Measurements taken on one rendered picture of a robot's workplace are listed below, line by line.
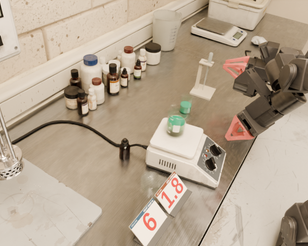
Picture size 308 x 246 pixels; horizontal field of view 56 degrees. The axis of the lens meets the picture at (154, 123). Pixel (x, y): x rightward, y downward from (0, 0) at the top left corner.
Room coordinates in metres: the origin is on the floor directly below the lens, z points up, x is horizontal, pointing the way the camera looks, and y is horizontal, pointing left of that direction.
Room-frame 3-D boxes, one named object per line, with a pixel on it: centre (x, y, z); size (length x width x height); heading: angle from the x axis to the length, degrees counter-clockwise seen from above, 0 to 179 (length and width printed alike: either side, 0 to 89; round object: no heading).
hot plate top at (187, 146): (0.57, -0.07, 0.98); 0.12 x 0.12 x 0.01; 74
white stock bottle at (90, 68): (0.86, 0.24, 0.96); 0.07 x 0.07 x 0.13
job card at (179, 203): (0.43, -0.07, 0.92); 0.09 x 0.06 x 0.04; 151
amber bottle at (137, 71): (0.98, 0.09, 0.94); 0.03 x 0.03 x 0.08
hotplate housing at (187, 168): (0.56, -0.09, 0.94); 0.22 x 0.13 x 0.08; 74
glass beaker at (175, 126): (0.58, -0.06, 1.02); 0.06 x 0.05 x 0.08; 28
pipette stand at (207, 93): (0.93, -0.17, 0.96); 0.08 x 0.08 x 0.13; 69
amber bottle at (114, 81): (0.86, 0.16, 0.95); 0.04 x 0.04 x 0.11
